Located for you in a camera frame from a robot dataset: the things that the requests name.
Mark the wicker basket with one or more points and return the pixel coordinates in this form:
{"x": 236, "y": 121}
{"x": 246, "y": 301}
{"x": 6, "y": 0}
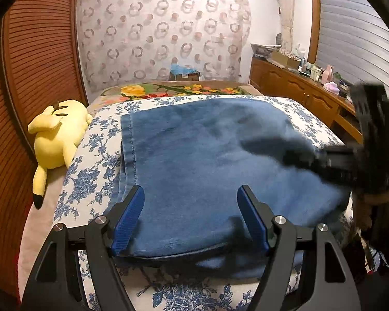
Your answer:
{"x": 264, "y": 48}

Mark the open cardboard box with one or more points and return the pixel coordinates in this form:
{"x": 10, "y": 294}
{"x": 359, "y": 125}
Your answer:
{"x": 283, "y": 60}

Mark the colourful flower blanket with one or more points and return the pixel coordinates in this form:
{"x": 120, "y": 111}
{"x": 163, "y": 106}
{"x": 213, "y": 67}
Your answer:
{"x": 168, "y": 89}

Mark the sheer curtain with circles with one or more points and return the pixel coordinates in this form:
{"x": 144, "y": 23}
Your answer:
{"x": 155, "y": 32}

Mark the yellow plush toy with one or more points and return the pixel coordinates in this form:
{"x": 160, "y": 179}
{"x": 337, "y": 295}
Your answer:
{"x": 58, "y": 132}

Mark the blue floral white bedsheet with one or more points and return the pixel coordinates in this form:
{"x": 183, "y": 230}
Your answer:
{"x": 94, "y": 155}

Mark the cardboard box with blue paper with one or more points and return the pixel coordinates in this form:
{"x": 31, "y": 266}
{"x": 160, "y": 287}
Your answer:
{"x": 184, "y": 75}

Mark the pink bottle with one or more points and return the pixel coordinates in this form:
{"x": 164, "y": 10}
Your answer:
{"x": 328, "y": 74}

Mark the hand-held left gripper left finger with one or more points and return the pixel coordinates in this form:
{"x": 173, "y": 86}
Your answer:
{"x": 126, "y": 223}

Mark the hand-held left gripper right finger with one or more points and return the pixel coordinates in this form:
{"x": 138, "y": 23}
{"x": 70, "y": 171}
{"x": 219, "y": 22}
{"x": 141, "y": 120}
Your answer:
{"x": 254, "y": 223}

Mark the wooden sideboard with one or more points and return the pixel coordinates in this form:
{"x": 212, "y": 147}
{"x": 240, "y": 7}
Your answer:
{"x": 298, "y": 87}

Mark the grey roller window shutter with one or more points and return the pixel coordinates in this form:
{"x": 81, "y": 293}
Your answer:
{"x": 353, "y": 29}

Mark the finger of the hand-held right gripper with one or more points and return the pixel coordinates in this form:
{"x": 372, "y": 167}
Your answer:
{"x": 330, "y": 163}

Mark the wooden louvred door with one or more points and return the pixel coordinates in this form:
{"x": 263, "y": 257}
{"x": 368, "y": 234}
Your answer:
{"x": 35, "y": 55}

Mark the pink tissue pack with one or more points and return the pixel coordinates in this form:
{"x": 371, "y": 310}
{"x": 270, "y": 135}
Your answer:
{"x": 331, "y": 88}

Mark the blue denim pants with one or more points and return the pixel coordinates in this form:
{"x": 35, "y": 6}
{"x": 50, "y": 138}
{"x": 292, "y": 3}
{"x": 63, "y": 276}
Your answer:
{"x": 197, "y": 155}

